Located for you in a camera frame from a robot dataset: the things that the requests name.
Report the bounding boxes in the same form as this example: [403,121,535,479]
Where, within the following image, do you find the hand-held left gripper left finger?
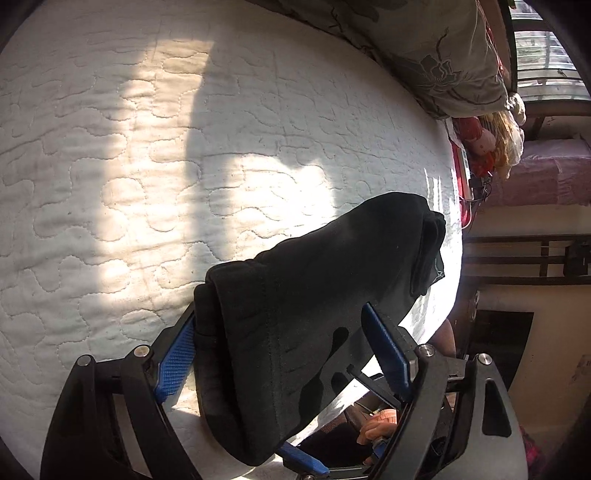
[41,302,204,480]

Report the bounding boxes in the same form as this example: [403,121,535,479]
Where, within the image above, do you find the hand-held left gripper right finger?
[361,302,529,480]

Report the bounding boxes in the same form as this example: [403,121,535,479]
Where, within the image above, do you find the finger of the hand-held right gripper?
[346,364,399,405]
[278,441,331,477]

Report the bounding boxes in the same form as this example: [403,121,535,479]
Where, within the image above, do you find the black pants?
[194,191,448,467]

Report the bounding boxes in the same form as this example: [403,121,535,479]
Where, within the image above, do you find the person's right hand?
[358,408,400,446]

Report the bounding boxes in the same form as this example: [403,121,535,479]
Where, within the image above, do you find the dark wooden furniture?
[464,233,591,287]

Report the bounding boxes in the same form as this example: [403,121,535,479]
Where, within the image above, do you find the white quilted mattress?
[0,0,465,480]

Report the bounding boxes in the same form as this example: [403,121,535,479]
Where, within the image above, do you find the stuffed doll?
[455,95,527,180]

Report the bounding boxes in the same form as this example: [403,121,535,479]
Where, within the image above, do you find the pink bed cover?
[489,137,591,209]

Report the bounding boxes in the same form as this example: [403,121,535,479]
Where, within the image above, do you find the grey floral pillow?
[249,0,509,121]

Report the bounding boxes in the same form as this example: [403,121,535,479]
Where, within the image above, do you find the window with metal railing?
[510,0,591,100]

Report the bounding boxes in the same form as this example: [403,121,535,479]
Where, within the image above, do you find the wooden headboard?
[494,0,520,93]

